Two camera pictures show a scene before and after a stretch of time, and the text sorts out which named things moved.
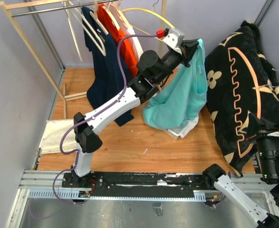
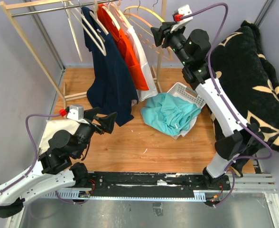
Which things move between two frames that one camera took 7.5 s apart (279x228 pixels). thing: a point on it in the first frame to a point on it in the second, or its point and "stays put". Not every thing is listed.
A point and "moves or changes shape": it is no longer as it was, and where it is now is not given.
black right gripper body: [262, 129] to [177, 36]
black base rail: [140, 184] stays put
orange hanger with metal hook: [258, 88] to [137, 15]
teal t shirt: [184, 96] moves or changes shape
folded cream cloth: [54, 130] stays put
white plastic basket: [175, 133] to [190, 97]
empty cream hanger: [67, 8] stays put
